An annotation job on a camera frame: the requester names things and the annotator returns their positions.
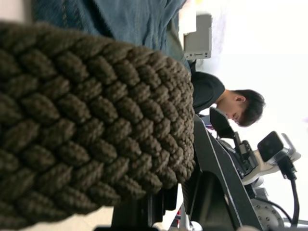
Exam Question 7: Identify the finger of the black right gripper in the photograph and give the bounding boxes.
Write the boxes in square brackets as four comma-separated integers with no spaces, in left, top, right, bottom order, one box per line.
[208,107,235,140]

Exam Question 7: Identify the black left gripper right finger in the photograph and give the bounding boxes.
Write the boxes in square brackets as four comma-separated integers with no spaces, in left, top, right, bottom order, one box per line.
[180,115,260,231]

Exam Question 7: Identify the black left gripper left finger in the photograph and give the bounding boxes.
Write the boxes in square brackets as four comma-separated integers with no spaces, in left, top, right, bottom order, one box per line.
[112,184,179,228]

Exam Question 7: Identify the brown braided belt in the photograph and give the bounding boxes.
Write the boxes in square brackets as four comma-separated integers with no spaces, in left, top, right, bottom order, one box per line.
[0,21,196,231]

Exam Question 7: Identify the blue denim shorts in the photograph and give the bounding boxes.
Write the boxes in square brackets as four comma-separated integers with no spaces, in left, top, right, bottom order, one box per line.
[31,0,193,73]

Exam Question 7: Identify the person in black t-shirt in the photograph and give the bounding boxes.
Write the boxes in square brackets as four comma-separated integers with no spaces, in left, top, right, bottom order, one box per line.
[191,71,267,128]

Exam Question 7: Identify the grey box device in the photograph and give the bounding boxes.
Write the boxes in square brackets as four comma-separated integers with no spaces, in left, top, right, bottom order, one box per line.
[183,13,213,60]

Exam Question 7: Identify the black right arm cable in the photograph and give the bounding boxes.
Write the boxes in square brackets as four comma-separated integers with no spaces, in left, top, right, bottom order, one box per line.
[255,155,300,225]

